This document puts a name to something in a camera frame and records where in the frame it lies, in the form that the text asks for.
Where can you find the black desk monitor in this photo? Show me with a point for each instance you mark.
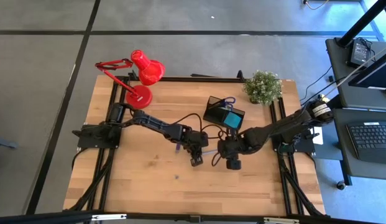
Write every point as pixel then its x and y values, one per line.
pixel 376 76

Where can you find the silver metal bracket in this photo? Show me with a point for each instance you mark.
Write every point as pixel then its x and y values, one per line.
pixel 108 217
pixel 281 221

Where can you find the black mesh desk organizer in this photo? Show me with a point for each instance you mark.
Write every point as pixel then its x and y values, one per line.
pixel 213 116

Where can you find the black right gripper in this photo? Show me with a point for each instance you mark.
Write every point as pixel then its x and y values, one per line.
pixel 233 147

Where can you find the red desk lamp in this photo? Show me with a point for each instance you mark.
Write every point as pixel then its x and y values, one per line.
pixel 139 98

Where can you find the grey floor object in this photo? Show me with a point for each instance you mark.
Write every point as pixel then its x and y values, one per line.
pixel 6 144

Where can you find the black keyboard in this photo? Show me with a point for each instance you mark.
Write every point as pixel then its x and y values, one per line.
pixel 371 140

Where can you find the blue sticky note pad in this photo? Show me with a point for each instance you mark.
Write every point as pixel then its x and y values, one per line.
pixel 232 119

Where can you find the black desktop device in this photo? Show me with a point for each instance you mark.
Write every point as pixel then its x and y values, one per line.
pixel 360 53

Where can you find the dark grey side desk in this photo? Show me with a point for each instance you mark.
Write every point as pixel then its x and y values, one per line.
pixel 342 149
pixel 338 77

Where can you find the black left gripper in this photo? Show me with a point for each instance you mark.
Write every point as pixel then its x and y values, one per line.
pixel 195 140

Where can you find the purple eraser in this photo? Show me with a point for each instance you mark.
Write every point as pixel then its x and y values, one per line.
pixel 177 149

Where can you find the white paper sheet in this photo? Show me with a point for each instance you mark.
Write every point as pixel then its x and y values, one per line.
pixel 318 140

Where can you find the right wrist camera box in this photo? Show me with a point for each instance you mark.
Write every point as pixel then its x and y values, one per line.
pixel 233 164

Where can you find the black camera mount beam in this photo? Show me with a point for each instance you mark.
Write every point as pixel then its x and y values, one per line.
pixel 40 217

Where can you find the black aluminium table frame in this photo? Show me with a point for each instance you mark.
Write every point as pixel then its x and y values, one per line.
pixel 205 79

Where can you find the potted green plant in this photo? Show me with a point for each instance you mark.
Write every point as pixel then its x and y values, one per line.
pixel 262 87

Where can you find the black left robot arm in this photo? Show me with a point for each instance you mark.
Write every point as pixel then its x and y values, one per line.
pixel 155 124

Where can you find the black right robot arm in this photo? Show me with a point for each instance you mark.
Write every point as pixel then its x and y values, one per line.
pixel 283 127

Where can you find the black upright pole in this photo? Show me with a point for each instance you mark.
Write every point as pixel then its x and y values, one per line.
pixel 363 21

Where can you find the black caster wheel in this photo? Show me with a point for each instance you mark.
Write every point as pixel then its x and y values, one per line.
pixel 341 185

